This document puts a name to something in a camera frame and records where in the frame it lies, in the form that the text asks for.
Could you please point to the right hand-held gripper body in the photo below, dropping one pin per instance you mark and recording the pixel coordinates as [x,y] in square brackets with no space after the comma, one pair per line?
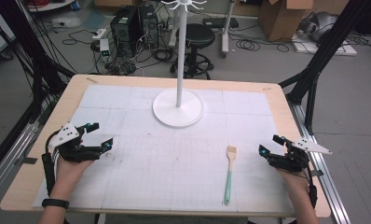
[294,157]

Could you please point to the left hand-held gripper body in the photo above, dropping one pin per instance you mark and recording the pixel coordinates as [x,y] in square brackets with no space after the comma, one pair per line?
[69,146]

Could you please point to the white hook rack stand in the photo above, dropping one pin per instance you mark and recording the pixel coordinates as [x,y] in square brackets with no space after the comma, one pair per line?
[178,107]

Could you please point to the person's right hand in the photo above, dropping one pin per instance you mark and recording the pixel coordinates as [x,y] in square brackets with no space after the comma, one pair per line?
[294,180]

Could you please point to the person's left hand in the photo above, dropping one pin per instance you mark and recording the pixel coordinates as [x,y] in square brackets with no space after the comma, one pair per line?
[69,174]

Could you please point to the black tape piece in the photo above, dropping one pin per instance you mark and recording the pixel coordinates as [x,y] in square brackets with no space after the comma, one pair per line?
[30,160]

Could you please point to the black wristband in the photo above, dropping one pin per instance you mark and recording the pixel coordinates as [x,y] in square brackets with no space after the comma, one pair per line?
[55,203]

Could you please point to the white gridded mat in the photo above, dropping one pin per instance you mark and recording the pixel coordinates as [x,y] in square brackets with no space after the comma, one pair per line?
[174,174]

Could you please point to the white box with green light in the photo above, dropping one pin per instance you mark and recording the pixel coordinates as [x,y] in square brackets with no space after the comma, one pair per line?
[104,47]

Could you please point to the white power strip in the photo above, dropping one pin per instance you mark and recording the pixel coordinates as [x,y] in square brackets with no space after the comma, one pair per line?
[99,33]

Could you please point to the black computer tower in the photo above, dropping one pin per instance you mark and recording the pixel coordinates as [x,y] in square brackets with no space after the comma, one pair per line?
[149,26]
[124,28]

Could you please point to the white flat board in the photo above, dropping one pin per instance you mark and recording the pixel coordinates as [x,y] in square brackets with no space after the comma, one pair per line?
[339,49]

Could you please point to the brown cardboard box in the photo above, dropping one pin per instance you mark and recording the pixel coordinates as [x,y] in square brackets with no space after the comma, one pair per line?
[283,18]

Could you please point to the grey rounded appliance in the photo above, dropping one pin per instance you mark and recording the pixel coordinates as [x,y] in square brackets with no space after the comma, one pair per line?
[322,25]

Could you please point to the black round stool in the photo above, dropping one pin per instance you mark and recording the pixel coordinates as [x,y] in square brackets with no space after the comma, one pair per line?
[199,35]

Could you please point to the flat black device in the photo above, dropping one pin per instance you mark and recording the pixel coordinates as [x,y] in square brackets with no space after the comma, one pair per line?
[220,22]

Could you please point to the aluminium rail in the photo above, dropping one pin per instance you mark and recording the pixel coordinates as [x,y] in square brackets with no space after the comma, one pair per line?
[9,161]
[326,186]

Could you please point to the black frame struts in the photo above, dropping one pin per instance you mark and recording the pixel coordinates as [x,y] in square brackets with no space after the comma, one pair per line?
[37,68]
[323,53]

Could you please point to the white metal stand post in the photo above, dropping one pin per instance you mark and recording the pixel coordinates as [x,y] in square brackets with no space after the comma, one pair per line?
[227,28]

